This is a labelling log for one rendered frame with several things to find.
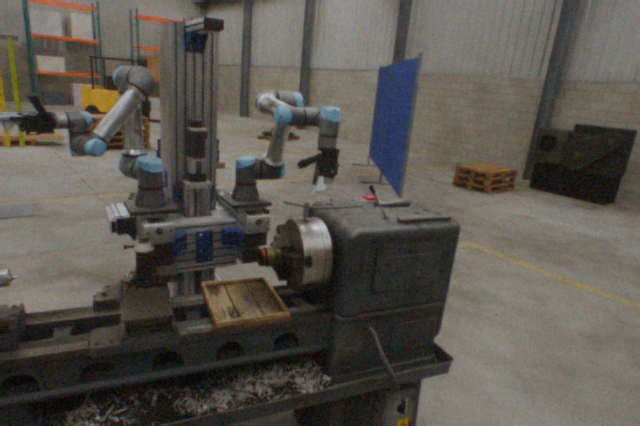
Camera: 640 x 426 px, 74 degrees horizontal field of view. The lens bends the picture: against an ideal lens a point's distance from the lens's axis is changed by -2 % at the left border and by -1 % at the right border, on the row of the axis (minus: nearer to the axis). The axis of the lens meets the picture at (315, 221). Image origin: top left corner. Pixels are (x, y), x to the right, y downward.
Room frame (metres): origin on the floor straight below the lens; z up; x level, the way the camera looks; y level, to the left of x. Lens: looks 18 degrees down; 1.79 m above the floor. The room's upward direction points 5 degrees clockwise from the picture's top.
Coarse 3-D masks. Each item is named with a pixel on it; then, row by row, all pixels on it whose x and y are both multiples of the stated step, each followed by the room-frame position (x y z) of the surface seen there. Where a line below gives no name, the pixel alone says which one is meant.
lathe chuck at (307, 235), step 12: (288, 228) 1.77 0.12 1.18; (300, 228) 1.67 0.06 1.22; (312, 228) 1.69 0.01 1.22; (300, 240) 1.64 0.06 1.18; (312, 240) 1.64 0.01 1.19; (288, 252) 1.77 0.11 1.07; (300, 252) 1.63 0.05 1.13; (312, 252) 1.61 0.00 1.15; (324, 252) 1.63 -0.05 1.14; (312, 264) 1.60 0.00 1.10; (324, 264) 1.62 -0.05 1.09; (300, 276) 1.61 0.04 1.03; (312, 276) 1.60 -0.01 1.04; (300, 288) 1.62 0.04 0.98; (312, 288) 1.66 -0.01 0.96
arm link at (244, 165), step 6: (246, 156) 2.30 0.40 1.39; (252, 156) 2.30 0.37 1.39; (240, 162) 2.22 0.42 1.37; (246, 162) 2.22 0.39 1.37; (252, 162) 2.23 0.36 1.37; (258, 162) 2.27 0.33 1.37; (240, 168) 2.22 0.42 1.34; (246, 168) 2.22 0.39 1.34; (252, 168) 2.23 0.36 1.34; (258, 168) 2.25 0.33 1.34; (240, 174) 2.22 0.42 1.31; (246, 174) 2.22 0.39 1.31; (252, 174) 2.23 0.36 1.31; (258, 174) 2.25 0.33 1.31; (240, 180) 2.22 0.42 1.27; (246, 180) 2.22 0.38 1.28; (252, 180) 2.23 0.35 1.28
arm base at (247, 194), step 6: (240, 186) 2.22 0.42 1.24; (246, 186) 2.22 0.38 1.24; (252, 186) 2.24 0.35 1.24; (234, 192) 2.23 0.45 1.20; (240, 192) 2.22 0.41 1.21; (246, 192) 2.21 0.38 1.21; (252, 192) 2.23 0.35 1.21; (234, 198) 2.22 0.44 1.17; (240, 198) 2.20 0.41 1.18; (246, 198) 2.20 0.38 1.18; (252, 198) 2.22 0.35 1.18; (258, 198) 2.26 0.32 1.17
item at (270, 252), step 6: (270, 246) 1.69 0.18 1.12; (258, 252) 1.68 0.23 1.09; (264, 252) 1.65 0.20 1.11; (270, 252) 1.65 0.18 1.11; (276, 252) 1.67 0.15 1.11; (258, 258) 1.68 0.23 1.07; (264, 258) 1.64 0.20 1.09; (270, 258) 1.64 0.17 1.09; (276, 258) 1.65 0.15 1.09; (258, 264) 1.66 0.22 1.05; (264, 264) 1.64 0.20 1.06; (270, 264) 1.65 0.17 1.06
